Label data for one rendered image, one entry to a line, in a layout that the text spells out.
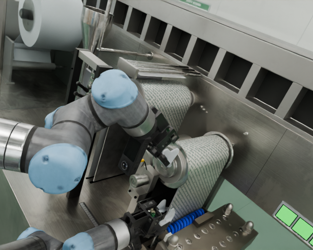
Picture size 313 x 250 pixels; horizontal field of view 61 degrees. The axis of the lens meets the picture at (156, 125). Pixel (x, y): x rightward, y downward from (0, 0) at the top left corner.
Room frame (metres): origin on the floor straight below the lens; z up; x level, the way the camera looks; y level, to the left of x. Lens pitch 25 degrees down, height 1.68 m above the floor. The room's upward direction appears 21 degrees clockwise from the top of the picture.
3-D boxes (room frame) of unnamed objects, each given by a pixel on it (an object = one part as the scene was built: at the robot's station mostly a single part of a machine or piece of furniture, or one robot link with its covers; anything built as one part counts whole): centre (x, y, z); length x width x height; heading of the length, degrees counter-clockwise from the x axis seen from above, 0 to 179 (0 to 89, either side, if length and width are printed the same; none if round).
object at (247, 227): (0.79, -0.45, 1.05); 0.04 x 0.04 x 0.04
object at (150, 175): (0.67, -0.02, 1.05); 0.06 x 0.05 x 0.31; 141
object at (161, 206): (0.65, -0.11, 1.11); 0.09 x 0.03 x 0.06; 142
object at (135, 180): (0.64, 0.00, 1.18); 0.04 x 0.02 x 0.04; 51
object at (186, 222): (0.73, -0.22, 1.03); 0.21 x 0.04 x 0.03; 141
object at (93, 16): (1.22, 0.42, 1.50); 0.14 x 0.14 x 0.06
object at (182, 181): (0.69, -0.08, 1.25); 0.15 x 0.01 x 0.15; 51
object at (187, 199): (0.74, -0.20, 1.11); 0.23 x 0.01 x 0.18; 141
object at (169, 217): (0.63, -0.13, 1.11); 0.09 x 0.03 x 0.06; 140
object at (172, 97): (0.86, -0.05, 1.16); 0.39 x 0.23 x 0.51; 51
